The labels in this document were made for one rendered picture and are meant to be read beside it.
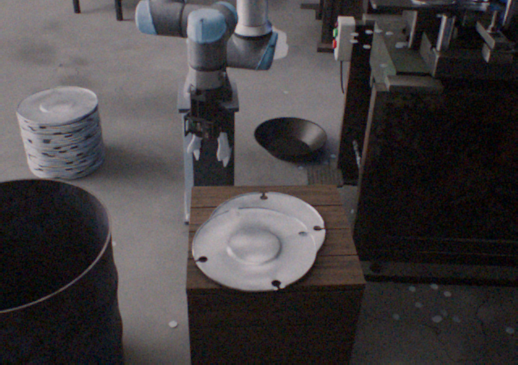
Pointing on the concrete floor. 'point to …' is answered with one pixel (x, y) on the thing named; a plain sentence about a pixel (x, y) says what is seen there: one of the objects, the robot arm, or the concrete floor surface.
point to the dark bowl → (290, 137)
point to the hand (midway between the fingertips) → (212, 156)
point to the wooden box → (292, 307)
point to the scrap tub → (57, 276)
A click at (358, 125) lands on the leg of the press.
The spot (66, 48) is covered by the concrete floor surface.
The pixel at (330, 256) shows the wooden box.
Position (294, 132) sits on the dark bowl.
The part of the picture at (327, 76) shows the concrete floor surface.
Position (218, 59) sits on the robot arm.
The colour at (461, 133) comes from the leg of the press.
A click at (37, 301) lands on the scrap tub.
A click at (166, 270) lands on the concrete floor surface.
